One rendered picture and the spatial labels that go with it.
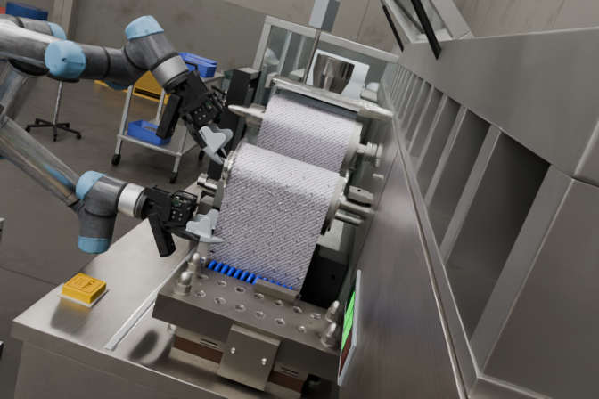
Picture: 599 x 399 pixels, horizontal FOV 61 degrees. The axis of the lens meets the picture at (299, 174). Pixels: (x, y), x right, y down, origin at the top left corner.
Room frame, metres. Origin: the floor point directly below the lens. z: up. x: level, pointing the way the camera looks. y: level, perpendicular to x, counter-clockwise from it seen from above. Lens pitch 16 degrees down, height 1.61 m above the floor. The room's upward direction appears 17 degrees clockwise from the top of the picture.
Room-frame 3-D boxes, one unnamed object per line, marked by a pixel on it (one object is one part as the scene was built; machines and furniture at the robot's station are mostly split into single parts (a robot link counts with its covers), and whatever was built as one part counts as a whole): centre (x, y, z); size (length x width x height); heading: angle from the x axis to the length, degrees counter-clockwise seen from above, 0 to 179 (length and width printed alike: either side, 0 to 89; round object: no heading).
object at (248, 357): (0.88, -0.01, 0.96); 0.10 x 0.03 x 0.11; 86
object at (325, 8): (1.71, 0.08, 1.66); 0.07 x 0.07 x 0.10; 60
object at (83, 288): (1.02, 0.39, 0.91); 0.07 x 0.07 x 0.02; 86
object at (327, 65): (1.87, 0.00, 1.50); 0.14 x 0.14 x 0.06
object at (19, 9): (6.94, 4.17, 0.39); 0.51 x 0.51 x 0.78
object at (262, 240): (1.09, 0.03, 1.11); 0.23 x 0.01 x 0.18; 86
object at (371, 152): (1.39, -0.16, 1.33); 0.07 x 0.07 x 0.07; 86
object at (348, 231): (2.21, -0.26, 1.02); 2.24 x 0.04 x 0.24; 176
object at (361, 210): (1.14, -0.14, 1.25); 0.07 x 0.04 x 0.04; 86
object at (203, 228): (1.07, 0.17, 1.12); 0.09 x 0.03 x 0.06; 77
